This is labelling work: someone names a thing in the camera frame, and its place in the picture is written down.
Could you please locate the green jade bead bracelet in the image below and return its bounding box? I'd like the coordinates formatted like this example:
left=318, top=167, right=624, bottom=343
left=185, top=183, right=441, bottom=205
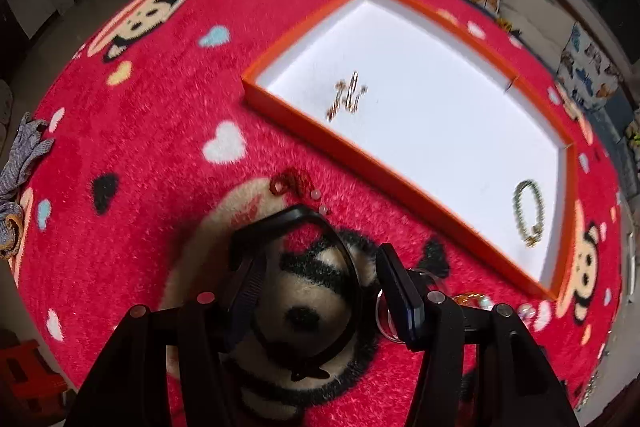
left=512, top=179, right=545, bottom=249

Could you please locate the red bead bracelet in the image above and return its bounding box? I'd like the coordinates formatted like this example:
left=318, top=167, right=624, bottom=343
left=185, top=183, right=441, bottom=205
left=270, top=169, right=333, bottom=217

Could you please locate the silver wire hoop bangle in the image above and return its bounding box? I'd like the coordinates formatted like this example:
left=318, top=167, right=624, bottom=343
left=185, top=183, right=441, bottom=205
left=375, top=289, right=401, bottom=343
left=407, top=267, right=447, bottom=289

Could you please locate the red cartoon printed blanket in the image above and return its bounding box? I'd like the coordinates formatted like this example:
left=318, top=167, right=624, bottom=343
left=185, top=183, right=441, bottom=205
left=10, top=0, right=626, bottom=427

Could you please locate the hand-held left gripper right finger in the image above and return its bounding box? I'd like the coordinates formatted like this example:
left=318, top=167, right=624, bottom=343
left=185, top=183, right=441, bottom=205
left=376, top=244, right=581, bottom=427

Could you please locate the black smart band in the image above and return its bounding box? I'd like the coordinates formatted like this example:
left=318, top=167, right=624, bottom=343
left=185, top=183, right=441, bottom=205
left=227, top=205, right=363, bottom=382

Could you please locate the grey knit glove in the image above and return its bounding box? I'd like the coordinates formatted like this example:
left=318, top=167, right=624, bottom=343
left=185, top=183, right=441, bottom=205
left=0, top=112, right=55, bottom=202

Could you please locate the red stool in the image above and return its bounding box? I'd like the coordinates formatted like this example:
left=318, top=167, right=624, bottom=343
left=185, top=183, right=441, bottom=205
left=0, top=339, right=68, bottom=413

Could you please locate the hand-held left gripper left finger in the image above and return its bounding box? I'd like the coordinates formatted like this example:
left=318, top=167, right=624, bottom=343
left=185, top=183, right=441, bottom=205
left=65, top=251, right=267, bottom=427

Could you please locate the yellow bead bracelet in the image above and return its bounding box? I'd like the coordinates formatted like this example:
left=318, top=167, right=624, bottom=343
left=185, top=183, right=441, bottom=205
left=452, top=292, right=493, bottom=310

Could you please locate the orange tray box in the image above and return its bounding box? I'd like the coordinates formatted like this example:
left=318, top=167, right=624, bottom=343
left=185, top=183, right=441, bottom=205
left=241, top=0, right=577, bottom=300

